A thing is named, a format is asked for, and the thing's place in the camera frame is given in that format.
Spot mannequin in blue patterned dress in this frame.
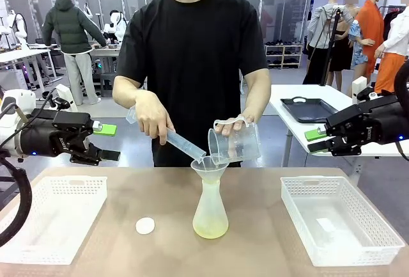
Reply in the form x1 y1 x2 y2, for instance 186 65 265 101
348 19 373 99

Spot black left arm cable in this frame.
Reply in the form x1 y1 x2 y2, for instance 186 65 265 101
0 154 33 248

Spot mannequin in grey hoodie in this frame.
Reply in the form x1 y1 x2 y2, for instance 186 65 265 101
302 0 355 85

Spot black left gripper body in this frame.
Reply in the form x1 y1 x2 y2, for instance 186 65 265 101
19 117 86 159

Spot person's right forearm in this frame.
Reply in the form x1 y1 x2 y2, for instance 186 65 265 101
112 75 153 107

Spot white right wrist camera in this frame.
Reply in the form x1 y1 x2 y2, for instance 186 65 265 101
351 77 367 105

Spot person's right hand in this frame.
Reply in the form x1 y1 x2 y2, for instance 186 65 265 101
134 91 176 146

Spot mannequin in orange dress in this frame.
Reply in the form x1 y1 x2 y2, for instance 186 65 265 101
354 0 389 76

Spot person's left hand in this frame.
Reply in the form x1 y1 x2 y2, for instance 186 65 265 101
219 113 256 137

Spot translucent plastic funnel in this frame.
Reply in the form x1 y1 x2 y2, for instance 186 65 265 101
190 156 230 185

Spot grey plastic stool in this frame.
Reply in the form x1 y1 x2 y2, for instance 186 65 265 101
99 72 118 97

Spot grey robot workbench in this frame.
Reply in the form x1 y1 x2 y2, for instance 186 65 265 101
89 43 122 92

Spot white perforated plastic basket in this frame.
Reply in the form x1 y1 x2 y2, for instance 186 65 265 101
0 176 109 265
280 176 406 267

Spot clear plastic graduated cylinder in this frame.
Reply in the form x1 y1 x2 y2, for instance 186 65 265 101
126 106 208 162

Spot translucent plastic conical flask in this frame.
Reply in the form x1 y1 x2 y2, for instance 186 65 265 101
192 179 230 239

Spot clear plastic beaker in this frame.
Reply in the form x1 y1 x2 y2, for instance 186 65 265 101
207 115 263 166

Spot wooden shoe rack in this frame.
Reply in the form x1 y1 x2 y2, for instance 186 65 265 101
264 42 304 70

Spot mannequin in black dress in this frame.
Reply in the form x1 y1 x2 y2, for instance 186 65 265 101
328 0 360 91

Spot black camera tripod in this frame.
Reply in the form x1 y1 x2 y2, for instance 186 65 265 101
319 6 343 86

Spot mannequin in orange trousers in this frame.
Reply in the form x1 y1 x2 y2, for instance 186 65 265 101
372 4 409 95

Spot person in black t-shirt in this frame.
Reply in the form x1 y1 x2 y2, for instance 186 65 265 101
116 0 268 168

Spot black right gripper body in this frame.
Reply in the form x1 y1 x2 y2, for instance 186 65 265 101
357 95 404 145

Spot white foam stopper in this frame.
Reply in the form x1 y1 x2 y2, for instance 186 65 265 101
135 216 156 235

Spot person in green puffer jacket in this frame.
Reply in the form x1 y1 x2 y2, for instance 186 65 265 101
42 0 108 107

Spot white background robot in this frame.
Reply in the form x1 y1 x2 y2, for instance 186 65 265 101
102 10 128 43
6 10 29 49

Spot long white desk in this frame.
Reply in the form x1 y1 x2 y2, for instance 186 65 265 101
0 48 60 95

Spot person's left forearm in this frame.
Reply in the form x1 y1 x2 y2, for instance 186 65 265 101
242 67 272 121

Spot black plastic tray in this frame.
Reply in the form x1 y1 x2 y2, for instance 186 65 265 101
280 97 339 124

